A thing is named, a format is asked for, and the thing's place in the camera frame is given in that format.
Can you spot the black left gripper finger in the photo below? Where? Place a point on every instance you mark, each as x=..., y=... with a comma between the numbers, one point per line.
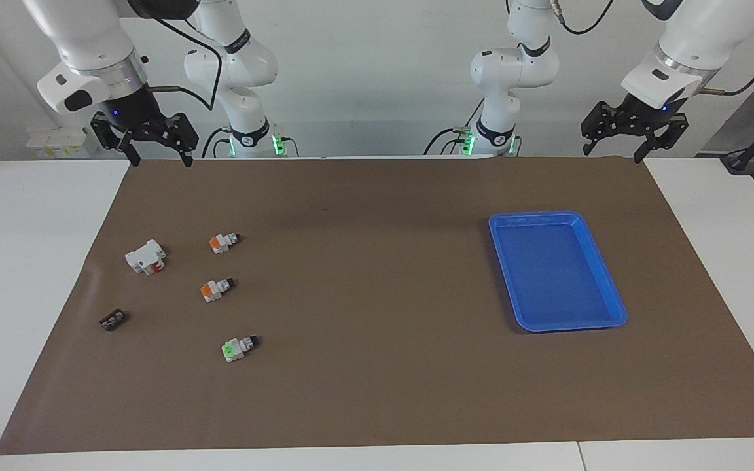
x=668, y=134
x=601, y=121

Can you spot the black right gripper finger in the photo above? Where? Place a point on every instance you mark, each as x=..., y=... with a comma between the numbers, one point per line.
x=182, y=131
x=115, y=137

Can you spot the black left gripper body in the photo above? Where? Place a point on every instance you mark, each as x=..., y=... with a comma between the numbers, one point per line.
x=645, y=114

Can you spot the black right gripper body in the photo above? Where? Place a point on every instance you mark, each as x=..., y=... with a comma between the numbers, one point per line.
x=131, y=108

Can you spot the selector switch orange green block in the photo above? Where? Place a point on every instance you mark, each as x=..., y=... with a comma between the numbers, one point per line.
x=221, y=243

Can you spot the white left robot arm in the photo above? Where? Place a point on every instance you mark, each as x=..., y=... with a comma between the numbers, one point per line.
x=514, y=72

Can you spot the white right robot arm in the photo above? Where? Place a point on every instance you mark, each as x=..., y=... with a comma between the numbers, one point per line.
x=89, y=33

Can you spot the white background boxes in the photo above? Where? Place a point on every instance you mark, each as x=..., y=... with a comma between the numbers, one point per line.
x=56, y=140

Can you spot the white circuit breaker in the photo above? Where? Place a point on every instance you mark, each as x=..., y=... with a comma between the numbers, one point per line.
x=141, y=257

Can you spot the blue plastic tray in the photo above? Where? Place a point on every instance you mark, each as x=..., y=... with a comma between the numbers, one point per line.
x=557, y=271

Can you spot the small dark terminal block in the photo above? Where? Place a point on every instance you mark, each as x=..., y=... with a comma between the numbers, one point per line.
x=112, y=320

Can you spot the brown table mat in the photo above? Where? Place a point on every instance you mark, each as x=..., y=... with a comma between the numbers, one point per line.
x=383, y=360

